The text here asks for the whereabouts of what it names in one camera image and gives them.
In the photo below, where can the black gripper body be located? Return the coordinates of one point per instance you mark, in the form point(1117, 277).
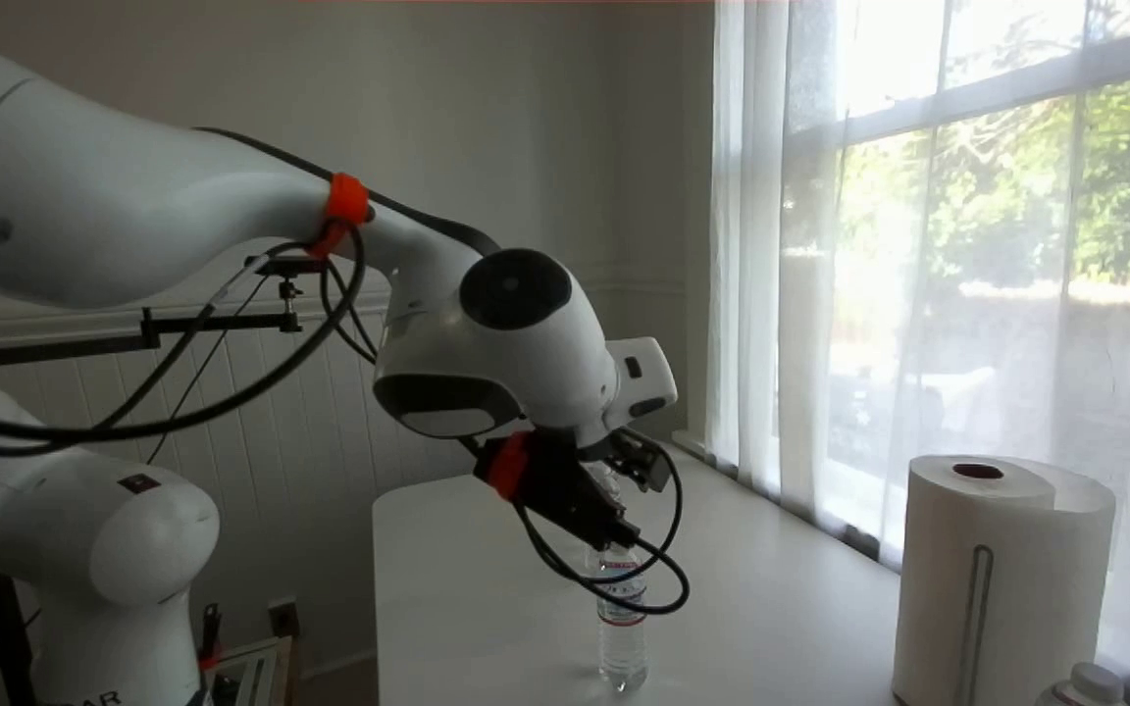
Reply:
point(563, 489)

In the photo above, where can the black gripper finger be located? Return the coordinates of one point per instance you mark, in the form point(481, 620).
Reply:
point(610, 532)

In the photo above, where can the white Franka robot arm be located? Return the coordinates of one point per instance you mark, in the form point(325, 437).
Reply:
point(96, 211)

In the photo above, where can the clear plastic water bottle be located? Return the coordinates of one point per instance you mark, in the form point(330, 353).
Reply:
point(620, 641)

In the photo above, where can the metal paper towel holder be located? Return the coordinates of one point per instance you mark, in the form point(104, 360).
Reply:
point(979, 630)

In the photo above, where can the white paper towel roll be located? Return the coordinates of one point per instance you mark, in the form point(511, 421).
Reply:
point(1049, 590)

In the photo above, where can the black stand pole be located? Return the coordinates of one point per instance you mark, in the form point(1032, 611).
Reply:
point(3, 630)

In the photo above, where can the white framed window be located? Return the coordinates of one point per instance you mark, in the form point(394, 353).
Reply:
point(1012, 81)

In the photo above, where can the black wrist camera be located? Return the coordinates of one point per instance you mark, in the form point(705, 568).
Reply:
point(644, 456)

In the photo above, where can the black camera boom stand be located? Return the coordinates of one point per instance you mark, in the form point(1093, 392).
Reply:
point(70, 341)

